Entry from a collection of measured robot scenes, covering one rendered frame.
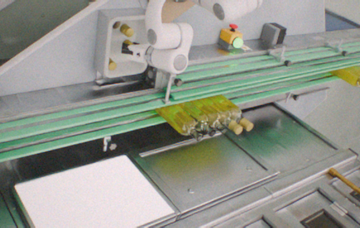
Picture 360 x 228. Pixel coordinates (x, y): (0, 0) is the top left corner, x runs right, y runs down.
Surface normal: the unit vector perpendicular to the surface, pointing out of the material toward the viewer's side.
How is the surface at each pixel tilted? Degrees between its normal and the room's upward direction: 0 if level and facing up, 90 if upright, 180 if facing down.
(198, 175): 90
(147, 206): 90
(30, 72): 0
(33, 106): 90
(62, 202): 90
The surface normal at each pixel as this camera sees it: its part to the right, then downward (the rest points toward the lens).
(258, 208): 0.18, -0.84
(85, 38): 0.58, 0.51
